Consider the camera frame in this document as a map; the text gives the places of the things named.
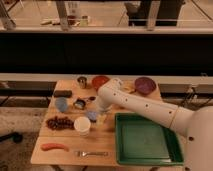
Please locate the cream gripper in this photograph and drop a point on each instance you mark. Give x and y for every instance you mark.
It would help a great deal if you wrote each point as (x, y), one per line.
(101, 117)

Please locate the blue sponge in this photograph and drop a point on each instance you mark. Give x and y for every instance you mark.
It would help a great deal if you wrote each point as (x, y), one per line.
(92, 116)

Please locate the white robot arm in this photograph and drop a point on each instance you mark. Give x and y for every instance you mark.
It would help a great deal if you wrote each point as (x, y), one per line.
(195, 126)

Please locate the white paper cup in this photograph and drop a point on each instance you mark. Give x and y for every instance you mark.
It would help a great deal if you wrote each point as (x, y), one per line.
(82, 125)

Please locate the small metal cup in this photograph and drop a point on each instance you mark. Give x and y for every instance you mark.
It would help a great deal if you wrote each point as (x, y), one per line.
(82, 81)

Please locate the wooden table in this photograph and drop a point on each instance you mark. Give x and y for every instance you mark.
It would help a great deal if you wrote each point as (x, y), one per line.
(101, 138)

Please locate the bunch of dark grapes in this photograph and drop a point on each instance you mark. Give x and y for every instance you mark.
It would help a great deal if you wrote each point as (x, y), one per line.
(60, 123)

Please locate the red bowl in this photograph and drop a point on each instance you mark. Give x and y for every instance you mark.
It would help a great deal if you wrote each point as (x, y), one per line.
(98, 81)

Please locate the yellow banana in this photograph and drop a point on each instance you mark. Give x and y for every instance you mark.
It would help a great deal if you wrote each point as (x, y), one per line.
(129, 89)

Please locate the metal fork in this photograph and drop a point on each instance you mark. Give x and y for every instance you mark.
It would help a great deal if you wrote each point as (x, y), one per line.
(85, 153)

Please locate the green plastic tray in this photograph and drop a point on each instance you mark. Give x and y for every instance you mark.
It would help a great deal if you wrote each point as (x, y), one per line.
(141, 142)

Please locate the dark brown block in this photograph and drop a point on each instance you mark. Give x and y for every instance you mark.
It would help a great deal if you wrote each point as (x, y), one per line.
(62, 93)

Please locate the purple bowl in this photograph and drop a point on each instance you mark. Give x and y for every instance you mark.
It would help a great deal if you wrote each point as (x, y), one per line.
(145, 85)

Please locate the orange sausage toy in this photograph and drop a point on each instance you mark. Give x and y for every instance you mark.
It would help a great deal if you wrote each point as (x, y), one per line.
(51, 146)

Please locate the black handled utensil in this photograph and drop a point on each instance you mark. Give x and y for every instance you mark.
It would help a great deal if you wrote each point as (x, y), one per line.
(91, 98)

